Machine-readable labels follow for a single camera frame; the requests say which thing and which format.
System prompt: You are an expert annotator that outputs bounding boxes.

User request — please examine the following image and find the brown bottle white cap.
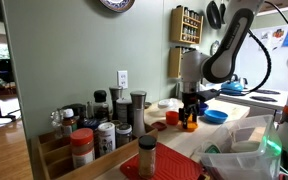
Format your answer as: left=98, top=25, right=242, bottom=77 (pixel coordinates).
left=61, top=108, right=78, bottom=138

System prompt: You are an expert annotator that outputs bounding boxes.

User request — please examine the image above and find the black frying pan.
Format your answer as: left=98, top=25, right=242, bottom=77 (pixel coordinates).
left=206, top=0, right=222, bottom=30
left=219, top=0, right=227, bottom=24

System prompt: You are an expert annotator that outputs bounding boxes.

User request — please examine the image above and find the white refrigerator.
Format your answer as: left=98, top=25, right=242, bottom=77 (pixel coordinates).
left=235, top=24, right=288, bottom=91

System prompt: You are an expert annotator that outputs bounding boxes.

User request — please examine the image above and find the green rimmed lid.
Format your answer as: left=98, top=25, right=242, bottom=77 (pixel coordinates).
left=203, top=142, right=222, bottom=155

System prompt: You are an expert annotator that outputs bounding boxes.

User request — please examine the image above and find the red-orange plastic cup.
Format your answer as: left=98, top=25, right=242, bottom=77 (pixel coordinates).
left=165, top=110, right=181, bottom=126

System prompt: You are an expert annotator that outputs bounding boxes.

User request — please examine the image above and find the white spice shaker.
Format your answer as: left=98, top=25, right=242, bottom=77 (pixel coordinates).
left=97, top=121, right=117, bottom=157

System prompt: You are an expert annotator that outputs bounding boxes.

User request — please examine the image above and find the white round cup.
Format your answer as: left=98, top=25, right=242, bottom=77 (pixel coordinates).
left=157, top=98, right=174, bottom=109

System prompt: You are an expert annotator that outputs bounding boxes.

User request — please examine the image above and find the white electric stove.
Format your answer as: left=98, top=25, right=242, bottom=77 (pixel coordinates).
left=217, top=87, right=288, bottom=118

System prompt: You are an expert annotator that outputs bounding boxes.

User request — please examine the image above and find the clear square plastic container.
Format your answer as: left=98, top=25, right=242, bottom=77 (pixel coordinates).
left=170, top=99, right=182, bottom=113

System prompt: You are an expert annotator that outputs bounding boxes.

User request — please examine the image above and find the white wall outlet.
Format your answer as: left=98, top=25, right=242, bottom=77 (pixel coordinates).
left=117, top=70, right=129, bottom=90

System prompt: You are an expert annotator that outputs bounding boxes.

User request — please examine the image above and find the clear glass bottle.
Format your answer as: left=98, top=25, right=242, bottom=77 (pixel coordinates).
left=49, top=109, right=64, bottom=139

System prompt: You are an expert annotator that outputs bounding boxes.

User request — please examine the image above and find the glass jar dark lid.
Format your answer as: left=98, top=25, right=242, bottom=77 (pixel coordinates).
left=115, top=123, right=133, bottom=148

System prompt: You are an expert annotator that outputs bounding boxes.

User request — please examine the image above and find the white paper sheet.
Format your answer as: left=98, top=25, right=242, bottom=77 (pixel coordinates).
left=259, top=30, right=280, bottom=51

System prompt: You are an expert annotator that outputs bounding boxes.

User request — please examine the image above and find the blue kettle black handle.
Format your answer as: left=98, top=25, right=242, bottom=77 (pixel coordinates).
left=221, top=73, right=249, bottom=93

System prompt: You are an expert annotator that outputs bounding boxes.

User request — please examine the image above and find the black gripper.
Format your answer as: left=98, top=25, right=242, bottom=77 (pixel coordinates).
left=179, top=91, right=201, bottom=130

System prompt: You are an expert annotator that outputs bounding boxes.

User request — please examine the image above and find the wooden spice tray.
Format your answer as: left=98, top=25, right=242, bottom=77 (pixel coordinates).
left=36, top=123, right=159, bottom=180

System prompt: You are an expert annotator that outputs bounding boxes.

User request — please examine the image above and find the small colourful fridge picture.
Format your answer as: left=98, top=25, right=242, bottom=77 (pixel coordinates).
left=272, top=28, right=285, bottom=39

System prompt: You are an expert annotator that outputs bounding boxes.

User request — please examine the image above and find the dark pepper mill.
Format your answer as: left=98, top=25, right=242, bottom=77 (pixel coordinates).
left=108, top=86, right=124, bottom=121

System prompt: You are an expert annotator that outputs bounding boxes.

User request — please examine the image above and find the steel pepper mill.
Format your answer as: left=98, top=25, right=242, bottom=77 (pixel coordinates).
left=129, top=90, right=148, bottom=138

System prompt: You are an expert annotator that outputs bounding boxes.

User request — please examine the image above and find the red silicone mat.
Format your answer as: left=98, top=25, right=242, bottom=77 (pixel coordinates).
left=119, top=142, right=205, bottom=180

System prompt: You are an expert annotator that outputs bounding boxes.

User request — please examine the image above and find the round wall clock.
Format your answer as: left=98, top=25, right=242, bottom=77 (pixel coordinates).
left=210, top=39, right=221, bottom=56

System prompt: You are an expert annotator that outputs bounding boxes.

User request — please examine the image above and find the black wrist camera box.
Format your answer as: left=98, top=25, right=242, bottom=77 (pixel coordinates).
left=197, top=89, right=220, bottom=102

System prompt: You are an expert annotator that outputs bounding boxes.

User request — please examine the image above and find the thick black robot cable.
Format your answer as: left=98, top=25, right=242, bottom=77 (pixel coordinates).
left=232, top=29, right=272, bottom=94

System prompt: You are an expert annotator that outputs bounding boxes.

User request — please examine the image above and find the patterned decorative wall plate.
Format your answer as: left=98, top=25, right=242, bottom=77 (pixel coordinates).
left=99, top=0, right=136, bottom=14

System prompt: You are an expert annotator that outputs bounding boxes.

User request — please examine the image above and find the bottle with black cap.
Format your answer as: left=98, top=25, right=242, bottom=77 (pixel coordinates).
left=93, top=89, right=110, bottom=123

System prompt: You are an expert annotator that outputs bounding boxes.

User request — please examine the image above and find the shallow orange bowl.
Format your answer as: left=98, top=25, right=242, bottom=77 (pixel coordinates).
left=178, top=121, right=199, bottom=133

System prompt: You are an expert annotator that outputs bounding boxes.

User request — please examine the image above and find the red plastic container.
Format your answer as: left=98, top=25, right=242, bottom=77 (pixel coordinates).
left=150, top=121, right=168, bottom=132

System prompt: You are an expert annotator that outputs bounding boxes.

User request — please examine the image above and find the grey metal canister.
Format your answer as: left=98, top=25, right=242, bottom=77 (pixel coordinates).
left=115, top=97, right=133, bottom=124

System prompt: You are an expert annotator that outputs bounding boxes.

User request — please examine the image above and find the spice jar black lid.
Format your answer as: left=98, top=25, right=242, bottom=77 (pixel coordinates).
left=137, top=134, right=158, bottom=179

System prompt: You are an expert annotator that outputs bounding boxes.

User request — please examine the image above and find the spice jar orange lid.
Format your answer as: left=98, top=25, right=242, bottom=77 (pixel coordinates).
left=70, top=127, right=96, bottom=169

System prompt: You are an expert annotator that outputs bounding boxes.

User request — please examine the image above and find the light blue plastic bowl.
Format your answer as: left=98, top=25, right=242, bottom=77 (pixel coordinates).
left=203, top=109, right=229, bottom=125

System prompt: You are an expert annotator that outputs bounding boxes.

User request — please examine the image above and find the white round lid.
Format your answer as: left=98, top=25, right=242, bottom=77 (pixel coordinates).
left=230, top=139, right=262, bottom=154

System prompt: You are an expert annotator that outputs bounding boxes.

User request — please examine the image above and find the clear plastic storage bin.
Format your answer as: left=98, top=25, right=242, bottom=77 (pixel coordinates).
left=194, top=114, right=283, bottom=180

